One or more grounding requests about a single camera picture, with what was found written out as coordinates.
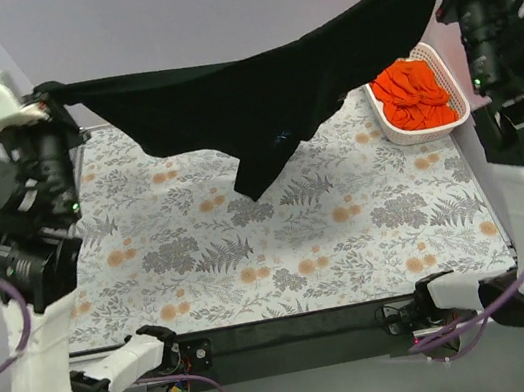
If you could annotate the orange t shirt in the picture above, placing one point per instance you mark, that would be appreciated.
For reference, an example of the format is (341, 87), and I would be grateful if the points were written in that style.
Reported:
(411, 98)

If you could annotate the white perforated plastic basket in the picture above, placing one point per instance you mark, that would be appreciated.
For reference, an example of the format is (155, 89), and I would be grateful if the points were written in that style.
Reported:
(445, 79)

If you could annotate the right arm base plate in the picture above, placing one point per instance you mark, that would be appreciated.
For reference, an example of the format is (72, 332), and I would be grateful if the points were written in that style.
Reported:
(406, 318)

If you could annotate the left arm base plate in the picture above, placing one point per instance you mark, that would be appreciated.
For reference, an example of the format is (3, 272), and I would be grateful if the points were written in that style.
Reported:
(189, 356)

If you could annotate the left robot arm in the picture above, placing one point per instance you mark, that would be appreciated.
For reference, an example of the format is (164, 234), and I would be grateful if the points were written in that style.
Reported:
(39, 207)

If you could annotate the black t shirt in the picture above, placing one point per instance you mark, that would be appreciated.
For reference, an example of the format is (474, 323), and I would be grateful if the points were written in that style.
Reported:
(260, 109)

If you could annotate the aluminium back rail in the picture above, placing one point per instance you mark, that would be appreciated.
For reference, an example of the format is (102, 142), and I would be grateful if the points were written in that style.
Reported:
(93, 127)

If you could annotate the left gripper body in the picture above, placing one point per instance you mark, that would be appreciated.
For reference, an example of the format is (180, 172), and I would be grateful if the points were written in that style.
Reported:
(62, 121)

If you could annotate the floral patterned table mat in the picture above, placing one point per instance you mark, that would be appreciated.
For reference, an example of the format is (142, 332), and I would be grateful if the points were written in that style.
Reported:
(352, 218)

